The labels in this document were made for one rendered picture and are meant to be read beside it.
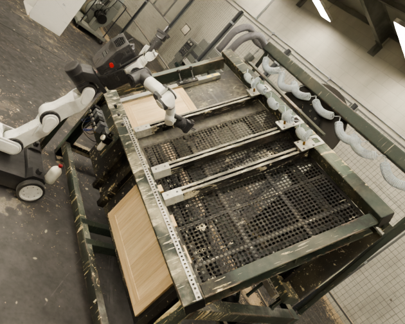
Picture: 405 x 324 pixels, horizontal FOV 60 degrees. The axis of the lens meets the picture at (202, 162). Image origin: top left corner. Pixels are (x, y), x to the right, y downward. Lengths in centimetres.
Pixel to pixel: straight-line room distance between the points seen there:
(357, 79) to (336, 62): 67
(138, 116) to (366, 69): 587
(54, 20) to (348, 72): 574
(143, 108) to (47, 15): 397
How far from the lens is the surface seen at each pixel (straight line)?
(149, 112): 303
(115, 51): 257
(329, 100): 314
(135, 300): 255
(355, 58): 827
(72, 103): 274
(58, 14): 679
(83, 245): 277
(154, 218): 219
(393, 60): 800
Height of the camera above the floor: 186
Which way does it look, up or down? 16 degrees down
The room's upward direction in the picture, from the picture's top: 45 degrees clockwise
